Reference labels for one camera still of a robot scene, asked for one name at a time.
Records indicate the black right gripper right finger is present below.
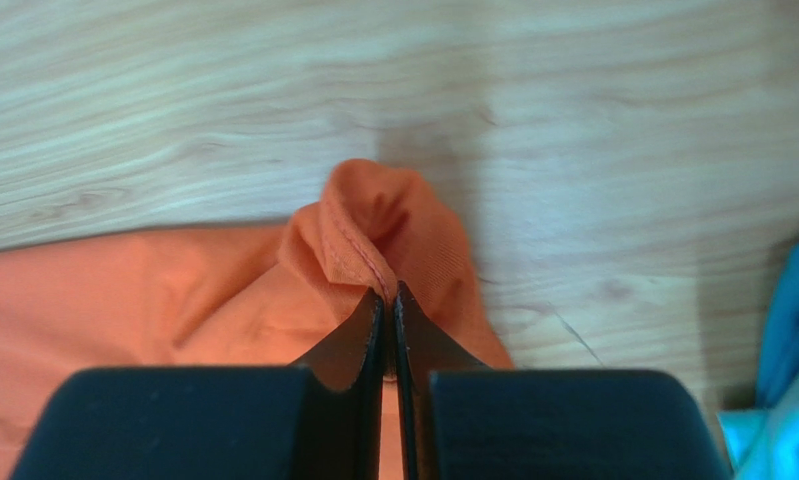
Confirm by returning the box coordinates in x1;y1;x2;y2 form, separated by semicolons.
393;285;730;479

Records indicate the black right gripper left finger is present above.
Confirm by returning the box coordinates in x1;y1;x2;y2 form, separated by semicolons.
12;291;384;479

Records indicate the orange t shirt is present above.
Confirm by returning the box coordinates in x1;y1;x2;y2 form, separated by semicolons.
0;160;512;479

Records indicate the teal folded t shirt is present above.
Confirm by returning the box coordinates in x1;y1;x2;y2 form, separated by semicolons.
718;244;799;479

